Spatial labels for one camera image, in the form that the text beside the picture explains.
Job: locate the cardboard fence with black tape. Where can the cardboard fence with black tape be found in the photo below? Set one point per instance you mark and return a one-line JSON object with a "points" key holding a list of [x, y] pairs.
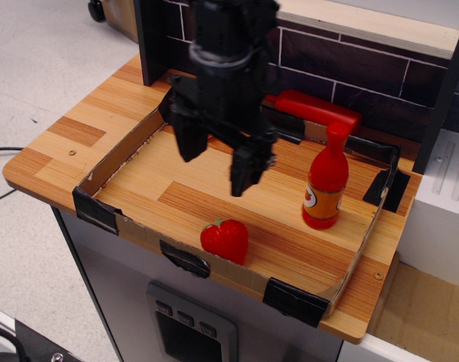
{"points": [[258, 244]]}

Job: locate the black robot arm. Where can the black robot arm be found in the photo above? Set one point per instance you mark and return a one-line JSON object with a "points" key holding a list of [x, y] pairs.
{"points": [[231, 54]]}

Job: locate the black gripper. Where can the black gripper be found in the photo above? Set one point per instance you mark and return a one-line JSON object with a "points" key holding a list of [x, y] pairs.
{"points": [[224, 100]]}

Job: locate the grey oven control panel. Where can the grey oven control panel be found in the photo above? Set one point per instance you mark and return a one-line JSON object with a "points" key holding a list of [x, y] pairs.
{"points": [[187, 331]]}

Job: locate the red ketchup bottle lying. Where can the red ketchup bottle lying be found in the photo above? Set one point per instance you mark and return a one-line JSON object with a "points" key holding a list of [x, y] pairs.
{"points": [[316, 110]]}

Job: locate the white counter block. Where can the white counter block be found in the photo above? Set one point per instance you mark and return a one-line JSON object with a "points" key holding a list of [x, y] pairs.
{"points": [[430, 240]]}

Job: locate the red toy strawberry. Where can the red toy strawberry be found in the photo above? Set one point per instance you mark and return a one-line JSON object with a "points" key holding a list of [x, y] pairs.
{"points": [[226, 238]]}

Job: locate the black caster wheel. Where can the black caster wheel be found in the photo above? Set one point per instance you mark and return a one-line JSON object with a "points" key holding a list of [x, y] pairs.
{"points": [[95, 8]]}

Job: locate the black vertical post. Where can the black vertical post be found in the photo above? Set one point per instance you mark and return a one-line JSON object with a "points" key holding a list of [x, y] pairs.
{"points": [[437, 118]]}

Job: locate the red hot sauce bottle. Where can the red hot sauce bottle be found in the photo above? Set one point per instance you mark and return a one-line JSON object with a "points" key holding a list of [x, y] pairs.
{"points": [[327, 180]]}

